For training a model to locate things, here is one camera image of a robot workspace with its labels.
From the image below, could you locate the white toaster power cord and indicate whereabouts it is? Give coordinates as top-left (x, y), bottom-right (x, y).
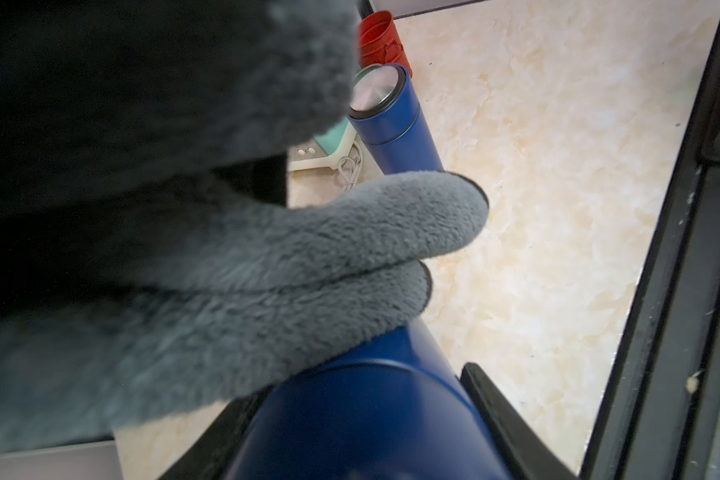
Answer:
top-left (334, 140), bottom-right (366, 193)

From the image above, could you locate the mint green toaster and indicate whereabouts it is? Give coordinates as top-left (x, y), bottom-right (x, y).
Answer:
top-left (288, 118), bottom-right (362, 172)

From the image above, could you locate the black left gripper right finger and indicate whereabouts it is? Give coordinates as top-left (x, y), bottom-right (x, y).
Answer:
top-left (460, 362), bottom-right (576, 480)

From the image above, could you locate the dark blue thermos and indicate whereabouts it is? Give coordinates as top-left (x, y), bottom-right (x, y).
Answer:
top-left (348, 64), bottom-right (443, 175)

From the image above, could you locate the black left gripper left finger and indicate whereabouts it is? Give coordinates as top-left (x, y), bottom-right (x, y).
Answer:
top-left (159, 387), bottom-right (273, 480)

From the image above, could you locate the green and grey cloth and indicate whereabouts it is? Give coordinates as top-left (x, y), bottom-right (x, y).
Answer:
top-left (0, 1), bottom-right (489, 454)

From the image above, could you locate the red cup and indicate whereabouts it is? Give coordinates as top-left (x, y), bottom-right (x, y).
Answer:
top-left (357, 10), bottom-right (413, 76)

